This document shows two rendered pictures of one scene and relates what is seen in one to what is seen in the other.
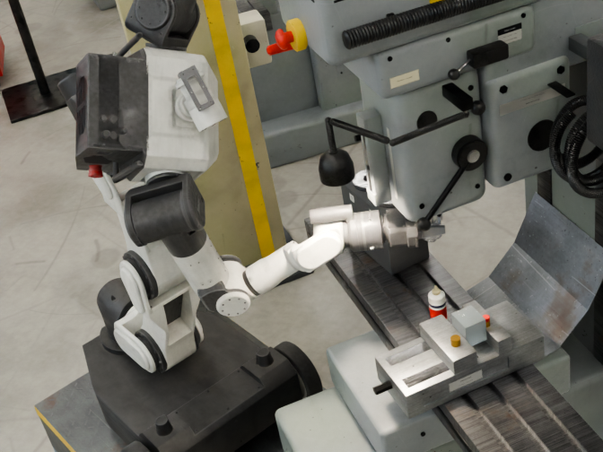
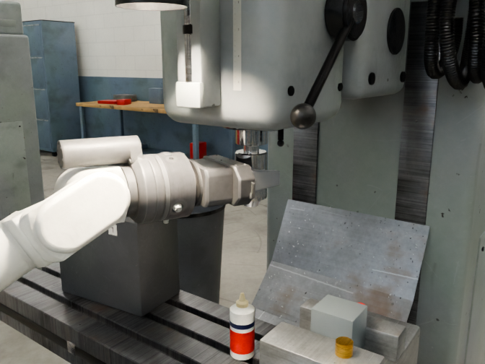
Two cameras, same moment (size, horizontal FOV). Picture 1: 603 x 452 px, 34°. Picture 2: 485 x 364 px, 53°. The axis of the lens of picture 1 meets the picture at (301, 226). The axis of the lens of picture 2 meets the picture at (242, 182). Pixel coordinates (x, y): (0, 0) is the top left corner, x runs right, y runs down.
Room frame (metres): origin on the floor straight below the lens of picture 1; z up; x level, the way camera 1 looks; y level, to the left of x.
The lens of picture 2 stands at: (1.23, 0.15, 1.39)
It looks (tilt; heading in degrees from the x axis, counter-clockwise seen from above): 14 degrees down; 322
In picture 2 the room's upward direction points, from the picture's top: straight up
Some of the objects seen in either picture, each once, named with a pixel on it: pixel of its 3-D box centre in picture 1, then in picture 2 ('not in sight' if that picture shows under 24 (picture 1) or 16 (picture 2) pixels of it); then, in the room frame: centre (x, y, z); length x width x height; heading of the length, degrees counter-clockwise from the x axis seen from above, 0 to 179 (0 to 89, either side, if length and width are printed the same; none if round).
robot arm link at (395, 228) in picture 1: (389, 229); (194, 184); (1.78, -0.19, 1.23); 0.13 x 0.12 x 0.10; 173
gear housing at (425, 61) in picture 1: (430, 32); not in sight; (1.78, -0.32, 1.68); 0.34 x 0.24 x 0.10; 105
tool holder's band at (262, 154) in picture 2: not in sight; (251, 154); (1.77, -0.28, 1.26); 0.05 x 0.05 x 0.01
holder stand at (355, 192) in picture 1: (384, 217); (118, 247); (2.13, -0.22, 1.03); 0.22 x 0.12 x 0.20; 22
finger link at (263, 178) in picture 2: (431, 231); (262, 180); (1.74, -0.28, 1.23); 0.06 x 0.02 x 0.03; 83
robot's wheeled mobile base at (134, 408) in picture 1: (171, 360); not in sight; (2.23, 0.46, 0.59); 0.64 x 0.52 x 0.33; 33
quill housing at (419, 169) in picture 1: (423, 130); (254, 3); (1.77, -0.29, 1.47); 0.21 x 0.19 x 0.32; 15
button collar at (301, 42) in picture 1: (296, 34); not in sight; (1.71, -0.06, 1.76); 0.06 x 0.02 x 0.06; 15
